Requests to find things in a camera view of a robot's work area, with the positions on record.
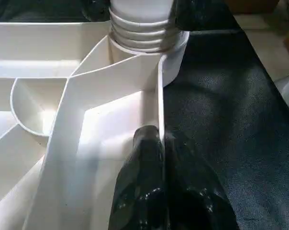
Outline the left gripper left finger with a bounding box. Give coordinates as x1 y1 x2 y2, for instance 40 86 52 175
108 126 166 230

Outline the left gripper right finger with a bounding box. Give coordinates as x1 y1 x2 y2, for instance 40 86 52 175
164 130 241 230

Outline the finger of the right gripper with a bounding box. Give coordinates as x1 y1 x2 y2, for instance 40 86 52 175
82 0 111 22
176 0 243 33

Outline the white plastic table leg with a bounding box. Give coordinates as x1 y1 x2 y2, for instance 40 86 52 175
109 0 179 53

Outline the white plastic table top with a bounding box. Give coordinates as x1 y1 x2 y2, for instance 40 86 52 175
0 20 190 230

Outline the brown cardboard box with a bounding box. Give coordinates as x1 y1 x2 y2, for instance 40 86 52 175
226 0 279 14

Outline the black plastic mat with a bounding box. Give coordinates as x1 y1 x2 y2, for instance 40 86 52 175
0 0 289 230

